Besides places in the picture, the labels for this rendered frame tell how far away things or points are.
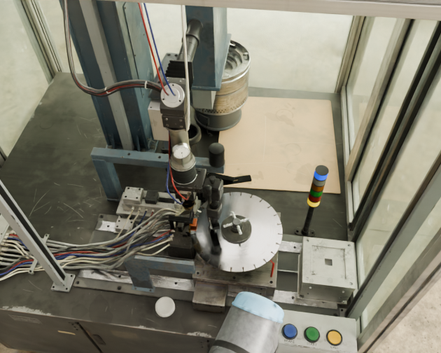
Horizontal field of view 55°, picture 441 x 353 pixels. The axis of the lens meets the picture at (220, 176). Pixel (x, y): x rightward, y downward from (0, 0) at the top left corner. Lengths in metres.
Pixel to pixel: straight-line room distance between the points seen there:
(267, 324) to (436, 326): 1.77
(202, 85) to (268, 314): 0.81
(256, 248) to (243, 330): 0.61
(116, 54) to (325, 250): 1.06
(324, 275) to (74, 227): 1.03
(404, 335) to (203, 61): 1.79
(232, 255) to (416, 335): 1.35
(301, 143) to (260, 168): 0.26
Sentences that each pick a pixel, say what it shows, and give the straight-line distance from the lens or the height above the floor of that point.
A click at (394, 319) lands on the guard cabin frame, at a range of 1.31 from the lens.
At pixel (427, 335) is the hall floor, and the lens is 2.60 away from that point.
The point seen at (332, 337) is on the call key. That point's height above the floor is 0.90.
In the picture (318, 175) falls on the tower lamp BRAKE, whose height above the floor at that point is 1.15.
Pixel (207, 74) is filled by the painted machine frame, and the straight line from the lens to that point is 1.43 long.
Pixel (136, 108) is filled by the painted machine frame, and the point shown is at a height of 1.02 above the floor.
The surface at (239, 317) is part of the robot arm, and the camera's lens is 0.95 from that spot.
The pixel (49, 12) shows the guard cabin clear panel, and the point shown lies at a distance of 2.49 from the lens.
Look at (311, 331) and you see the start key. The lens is 1.46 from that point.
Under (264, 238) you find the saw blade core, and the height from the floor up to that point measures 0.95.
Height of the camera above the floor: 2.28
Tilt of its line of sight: 52 degrees down
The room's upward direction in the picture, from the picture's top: 2 degrees counter-clockwise
